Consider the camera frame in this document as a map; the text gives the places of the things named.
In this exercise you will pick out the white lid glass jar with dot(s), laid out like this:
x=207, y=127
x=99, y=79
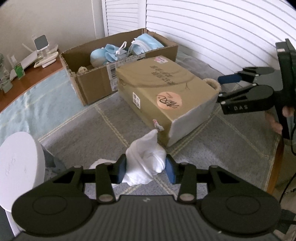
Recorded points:
x=22, y=167

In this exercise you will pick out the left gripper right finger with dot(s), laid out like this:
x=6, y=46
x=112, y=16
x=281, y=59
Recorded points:
x=185, y=175

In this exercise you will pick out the white louvered closet door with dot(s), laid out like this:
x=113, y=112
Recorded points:
x=227, y=35

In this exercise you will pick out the light blue towel mat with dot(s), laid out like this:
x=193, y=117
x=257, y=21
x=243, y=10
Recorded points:
x=34, y=108

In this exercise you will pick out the open brown cardboard box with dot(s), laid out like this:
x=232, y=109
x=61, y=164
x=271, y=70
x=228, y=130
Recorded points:
x=97, y=83

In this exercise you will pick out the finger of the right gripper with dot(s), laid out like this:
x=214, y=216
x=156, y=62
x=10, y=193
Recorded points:
x=247, y=74
x=250, y=93

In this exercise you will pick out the wooden nightstand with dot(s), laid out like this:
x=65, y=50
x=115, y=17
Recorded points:
x=31, y=78

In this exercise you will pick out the white grey screen gadget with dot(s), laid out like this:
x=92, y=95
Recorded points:
x=41, y=43

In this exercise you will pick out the blue white plush toy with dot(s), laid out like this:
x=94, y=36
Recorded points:
x=98, y=57

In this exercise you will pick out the stack of blue masks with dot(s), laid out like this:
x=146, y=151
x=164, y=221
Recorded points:
x=144, y=43

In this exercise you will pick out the white cloth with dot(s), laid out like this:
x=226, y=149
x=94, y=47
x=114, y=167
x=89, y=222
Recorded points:
x=145, y=159

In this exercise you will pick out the blue cloth with cord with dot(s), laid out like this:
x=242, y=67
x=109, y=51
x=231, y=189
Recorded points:
x=114, y=53

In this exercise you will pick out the small green desk fan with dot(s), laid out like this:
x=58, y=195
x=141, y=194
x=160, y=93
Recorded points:
x=6, y=84

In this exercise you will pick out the beige drawstring cloth pouch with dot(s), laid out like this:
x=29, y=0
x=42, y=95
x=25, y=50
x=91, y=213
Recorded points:
x=83, y=69

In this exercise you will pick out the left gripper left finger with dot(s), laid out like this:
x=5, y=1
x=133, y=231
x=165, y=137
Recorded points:
x=106, y=174

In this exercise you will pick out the green small bottle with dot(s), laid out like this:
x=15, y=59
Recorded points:
x=19, y=71

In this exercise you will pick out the gold closed gift box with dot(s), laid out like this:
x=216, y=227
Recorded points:
x=166, y=96

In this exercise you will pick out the white remote control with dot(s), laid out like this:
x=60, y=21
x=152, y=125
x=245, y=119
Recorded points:
x=45, y=61

